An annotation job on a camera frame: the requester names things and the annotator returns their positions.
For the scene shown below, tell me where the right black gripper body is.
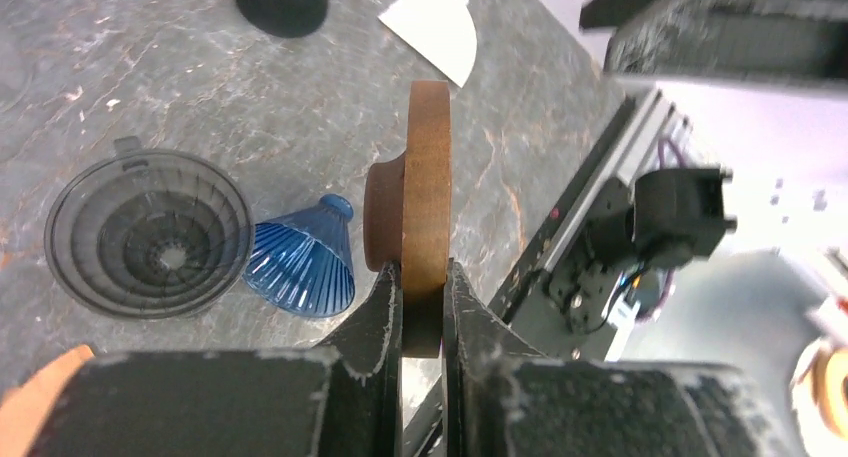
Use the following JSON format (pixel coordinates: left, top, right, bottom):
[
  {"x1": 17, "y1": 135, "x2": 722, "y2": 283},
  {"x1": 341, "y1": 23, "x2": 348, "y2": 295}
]
[{"x1": 579, "y1": 0, "x2": 847, "y2": 83}]

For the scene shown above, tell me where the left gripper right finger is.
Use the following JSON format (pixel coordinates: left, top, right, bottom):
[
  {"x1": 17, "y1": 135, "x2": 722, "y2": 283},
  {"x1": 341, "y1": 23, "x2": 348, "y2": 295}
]
[{"x1": 442, "y1": 262, "x2": 794, "y2": 456}]

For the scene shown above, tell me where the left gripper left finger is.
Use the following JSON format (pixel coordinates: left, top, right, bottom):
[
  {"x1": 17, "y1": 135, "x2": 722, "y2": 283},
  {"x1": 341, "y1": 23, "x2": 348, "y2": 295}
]
[{"x1": 30, "y1": 264, "x2": 402, "y2": 456}]

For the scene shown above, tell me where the blue ribbed dripper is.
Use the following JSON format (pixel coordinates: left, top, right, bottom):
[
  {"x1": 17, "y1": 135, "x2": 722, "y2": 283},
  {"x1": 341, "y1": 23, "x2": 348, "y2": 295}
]
[{"x1": 243, "y1": 194, "x2": 355, "y2": 318}]

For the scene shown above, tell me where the brown wooden ring holder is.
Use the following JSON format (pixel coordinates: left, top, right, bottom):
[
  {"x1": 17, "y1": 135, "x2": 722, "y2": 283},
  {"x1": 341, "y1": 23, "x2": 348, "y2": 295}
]
[{"x1": 363, "y1": 80, "x2": 453, "y2": 358}]

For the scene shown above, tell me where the white paper coffee filter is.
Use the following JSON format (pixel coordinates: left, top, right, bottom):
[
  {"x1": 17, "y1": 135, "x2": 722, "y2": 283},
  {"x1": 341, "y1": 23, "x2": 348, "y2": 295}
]
[{"x1": 378, "y1": 0, "x2": 478, "y2": 87}]

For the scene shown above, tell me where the grey transparent dripper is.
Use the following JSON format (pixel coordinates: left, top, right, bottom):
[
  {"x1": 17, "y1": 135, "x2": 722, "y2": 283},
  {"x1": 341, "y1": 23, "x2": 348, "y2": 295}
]
[{"x1": 43, "y1": 136, "x2": 254, "y2": 320}]

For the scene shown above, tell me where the brown paper coffee filter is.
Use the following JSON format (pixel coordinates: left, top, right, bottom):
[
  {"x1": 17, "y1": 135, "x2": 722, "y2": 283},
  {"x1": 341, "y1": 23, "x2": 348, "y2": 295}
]
[{"x1": 1, "y1": 344, "x2": 94, "y2": 456}]

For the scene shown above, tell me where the black red carafe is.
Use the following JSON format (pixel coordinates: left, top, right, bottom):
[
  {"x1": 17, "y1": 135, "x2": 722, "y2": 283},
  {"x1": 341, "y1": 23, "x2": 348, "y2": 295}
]
[{"x1": 235, "y1": 0, "x2": 329, "y2": 38}]

